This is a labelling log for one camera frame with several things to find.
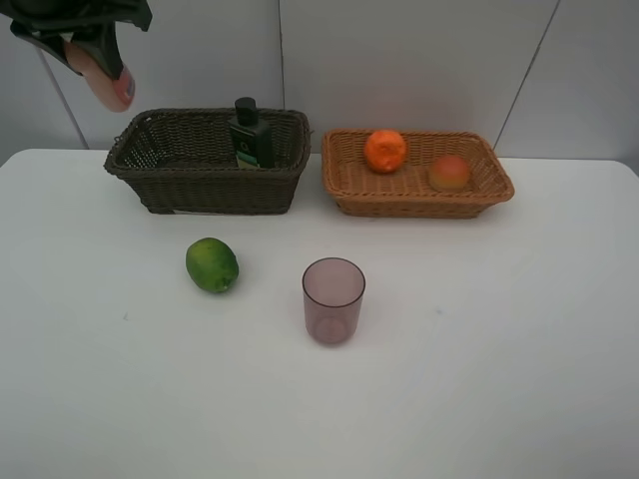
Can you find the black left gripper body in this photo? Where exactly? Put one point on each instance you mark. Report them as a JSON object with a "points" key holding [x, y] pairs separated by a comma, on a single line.
{"points": [[47, 23]]}

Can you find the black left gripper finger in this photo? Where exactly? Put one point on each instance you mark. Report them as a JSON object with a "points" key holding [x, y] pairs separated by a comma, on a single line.
{"points": [[102, 50]]}

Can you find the pink lotion bottle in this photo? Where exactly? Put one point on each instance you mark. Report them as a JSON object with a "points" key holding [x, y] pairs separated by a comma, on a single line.
{"points": [[116, 94]]}

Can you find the dark green shampoo bottle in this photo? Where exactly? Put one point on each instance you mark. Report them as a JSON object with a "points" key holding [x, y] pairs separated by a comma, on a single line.
{"points": [[251, 136]]}

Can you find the orange tangerine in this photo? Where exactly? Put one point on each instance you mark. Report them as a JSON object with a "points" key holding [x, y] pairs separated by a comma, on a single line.
{"points": [[385, 151]]}

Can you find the red yellow peach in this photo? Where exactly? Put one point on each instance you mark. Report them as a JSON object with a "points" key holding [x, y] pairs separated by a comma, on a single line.
{"points": [[449, 173]]}

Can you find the dark brown wicker basket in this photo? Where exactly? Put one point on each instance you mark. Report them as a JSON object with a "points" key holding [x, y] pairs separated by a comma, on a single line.
{"points": [[184, 160]]}

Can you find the green lime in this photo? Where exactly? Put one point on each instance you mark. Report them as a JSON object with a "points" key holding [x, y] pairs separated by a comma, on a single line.
{"points": [[212, 265]]}

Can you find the orange wicker basket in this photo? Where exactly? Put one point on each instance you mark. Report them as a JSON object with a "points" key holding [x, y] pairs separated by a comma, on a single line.
{"points": [[359, 191]]}

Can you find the purple translucent plastic cup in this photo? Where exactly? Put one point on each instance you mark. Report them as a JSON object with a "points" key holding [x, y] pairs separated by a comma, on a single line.
{"points": [[333, 290]]}

